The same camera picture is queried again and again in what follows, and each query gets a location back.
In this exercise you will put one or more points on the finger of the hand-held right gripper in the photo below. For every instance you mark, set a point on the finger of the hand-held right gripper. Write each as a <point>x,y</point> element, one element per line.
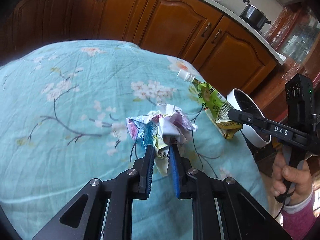
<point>250,120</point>

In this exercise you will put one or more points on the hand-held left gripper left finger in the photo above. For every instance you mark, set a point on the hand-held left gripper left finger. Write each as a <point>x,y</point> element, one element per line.
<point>148,172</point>

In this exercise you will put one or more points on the wooden kitchen cabinets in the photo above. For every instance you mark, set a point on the wooden kitchen cabinets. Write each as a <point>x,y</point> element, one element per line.
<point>232,11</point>

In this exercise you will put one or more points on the red framed glass door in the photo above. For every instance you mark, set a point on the red framed glass door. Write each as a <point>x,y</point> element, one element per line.
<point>297,37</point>

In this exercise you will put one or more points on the coloured drawing paper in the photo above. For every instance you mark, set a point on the coloured drawing paper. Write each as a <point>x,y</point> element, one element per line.
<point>170,122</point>

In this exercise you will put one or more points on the person's right forearm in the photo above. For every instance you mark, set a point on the person's right forearm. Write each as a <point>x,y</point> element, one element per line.
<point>300,221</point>

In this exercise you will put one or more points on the floral turquoise tablecloth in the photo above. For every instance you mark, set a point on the floral turquoise tablecloth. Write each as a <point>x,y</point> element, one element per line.
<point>62,130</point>

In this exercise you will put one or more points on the white rimmed trash bin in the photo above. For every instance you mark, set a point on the white rimmed trash bin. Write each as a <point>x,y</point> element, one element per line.
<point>255,136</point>

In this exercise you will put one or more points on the person's right hand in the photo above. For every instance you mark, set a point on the person's right hand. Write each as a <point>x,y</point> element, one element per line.
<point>300,182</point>

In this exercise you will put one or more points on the green drink pouch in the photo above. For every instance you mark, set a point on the green drink pouch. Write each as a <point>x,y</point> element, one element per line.
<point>212,101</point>

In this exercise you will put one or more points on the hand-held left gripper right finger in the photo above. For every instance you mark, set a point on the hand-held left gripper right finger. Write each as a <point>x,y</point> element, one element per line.
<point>175,175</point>

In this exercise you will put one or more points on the wooden cabinet door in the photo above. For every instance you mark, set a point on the wooden cabinet door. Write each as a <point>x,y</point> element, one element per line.
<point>237,52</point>
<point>122,12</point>
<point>175,22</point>
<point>86,10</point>

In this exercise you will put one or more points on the black cooking pot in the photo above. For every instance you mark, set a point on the black cooking pot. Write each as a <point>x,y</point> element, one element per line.
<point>253,15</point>

